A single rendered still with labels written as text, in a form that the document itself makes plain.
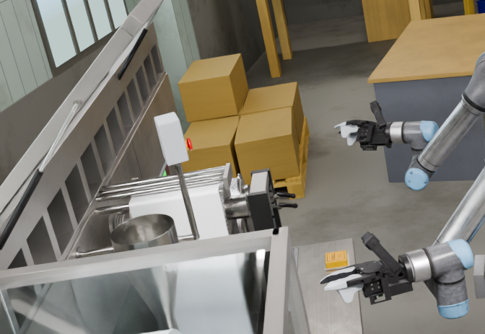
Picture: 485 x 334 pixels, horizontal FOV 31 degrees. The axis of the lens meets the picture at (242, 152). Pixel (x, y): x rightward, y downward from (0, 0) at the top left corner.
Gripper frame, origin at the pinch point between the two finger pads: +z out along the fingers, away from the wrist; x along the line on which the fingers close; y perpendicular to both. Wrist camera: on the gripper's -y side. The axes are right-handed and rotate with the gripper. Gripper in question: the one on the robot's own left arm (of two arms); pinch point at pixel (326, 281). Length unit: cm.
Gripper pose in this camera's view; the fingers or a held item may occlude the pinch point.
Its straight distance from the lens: 209.3
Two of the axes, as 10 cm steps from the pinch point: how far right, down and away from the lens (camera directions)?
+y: 2.2, 9.5, 2.2
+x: -1.3, -1.9, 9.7
